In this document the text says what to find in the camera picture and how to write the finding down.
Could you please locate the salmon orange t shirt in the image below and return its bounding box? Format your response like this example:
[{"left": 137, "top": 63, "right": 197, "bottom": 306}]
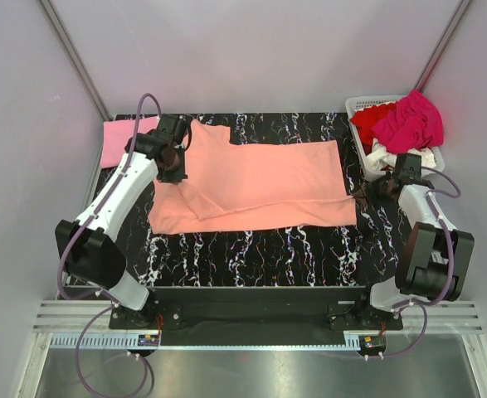
[{"left": 149, "top": 120, "right": 357, "bottom": 235}]

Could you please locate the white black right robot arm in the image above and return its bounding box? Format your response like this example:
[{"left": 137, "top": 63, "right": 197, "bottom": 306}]
[{"left": 353, "top": 153, "right": 475, "bottom": 329}]

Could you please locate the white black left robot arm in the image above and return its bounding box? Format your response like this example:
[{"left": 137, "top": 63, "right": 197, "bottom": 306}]
[{"left": 55, "top": 114, "right": 191, "bottom": 328}]

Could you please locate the white plastic laundry basket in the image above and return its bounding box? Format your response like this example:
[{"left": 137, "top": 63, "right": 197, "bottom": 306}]
[{"left": 344, "top": 95, "right": 446, "bottom": 182}]

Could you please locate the white crumpled t shirt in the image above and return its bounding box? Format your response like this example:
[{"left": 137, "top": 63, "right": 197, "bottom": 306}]
[{"left": 366, "top": 139, "right": 436, "bottom": 171}]

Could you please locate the folded pink t shirt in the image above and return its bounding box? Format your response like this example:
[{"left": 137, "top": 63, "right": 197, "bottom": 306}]
[{"left": 100, "top": 119, "right": 135, "bottom": 169}]

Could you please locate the magenta crumpled t shirt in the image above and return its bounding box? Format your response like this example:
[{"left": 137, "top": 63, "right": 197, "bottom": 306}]
[{"left": 372, "top": 90, "right": 445, "bottom": 154}]

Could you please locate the red crumpled t shirt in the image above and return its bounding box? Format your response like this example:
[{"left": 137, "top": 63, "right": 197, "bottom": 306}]
[{"left": 350, "top": 102, "right": 396, "bottom": 146}]

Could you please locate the right electronics board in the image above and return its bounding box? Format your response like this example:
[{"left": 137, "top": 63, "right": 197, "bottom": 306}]
[{"left": 360, "top": 335, "right": 387, "bottom": 351}]

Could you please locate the electronics board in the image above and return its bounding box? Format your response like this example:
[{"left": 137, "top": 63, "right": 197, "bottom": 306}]
[
  {"left": 360, "top": 335, "right": 387, "bottom": 351},
  {"left": 137, "top": 333, "right": 161, "bottom": 347}
]

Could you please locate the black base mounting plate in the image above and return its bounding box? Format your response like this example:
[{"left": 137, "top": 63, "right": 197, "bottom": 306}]
[{"left": 110, "top": 287, "right": 403, "bottom": 342}]

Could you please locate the left electronics board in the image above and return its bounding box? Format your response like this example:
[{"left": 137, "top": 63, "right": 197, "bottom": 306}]
[{"left": 137, "top": 333, "right": 161, "bottom": 347}]

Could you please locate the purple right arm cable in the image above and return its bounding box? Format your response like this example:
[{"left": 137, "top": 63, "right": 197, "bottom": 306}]
[{"left": 329, "top": 165, "right": 464, "bottom": 360}]

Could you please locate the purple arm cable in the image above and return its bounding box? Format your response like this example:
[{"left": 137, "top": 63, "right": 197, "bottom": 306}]
[
  {"left": 329, "top": 165, "right": 464, "bottom": 360},
  {"left": 56, "top": 93, "right": 163, "bottom": 395}
]

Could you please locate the left aluminium frame post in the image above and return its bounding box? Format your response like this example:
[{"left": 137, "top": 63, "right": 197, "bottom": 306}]
[{"left": 37, "top": 0, "right": 111, "bottom": 121}]

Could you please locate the aluminium frame post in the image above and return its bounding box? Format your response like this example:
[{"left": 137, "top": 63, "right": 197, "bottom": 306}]
[
  {"left": 37, "top": 0, "right": 111, "bottom": 121},
  {"left": 414, "top": 0, "right": 475, "bottom": 92}
]

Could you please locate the aluminium front rail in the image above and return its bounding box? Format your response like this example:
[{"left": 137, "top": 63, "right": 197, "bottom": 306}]
[{"left": 32, "top": 300, "right": 483, "bottom": 334}]

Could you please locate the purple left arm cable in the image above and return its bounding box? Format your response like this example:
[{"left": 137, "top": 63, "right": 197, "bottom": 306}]
[{"left": 56, "top": 93, "right": 163, "bottom": 395}]

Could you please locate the grey slotted cable duct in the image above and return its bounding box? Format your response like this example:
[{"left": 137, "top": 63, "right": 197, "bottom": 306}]
[{"left": 50, "top": 332, "right": 380, "bottom": 354}]

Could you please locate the right aluminium frame post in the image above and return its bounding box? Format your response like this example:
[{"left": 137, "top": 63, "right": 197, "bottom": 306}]
[{"left": 414, "top": 0, "right": 475, "bottom": 92}]

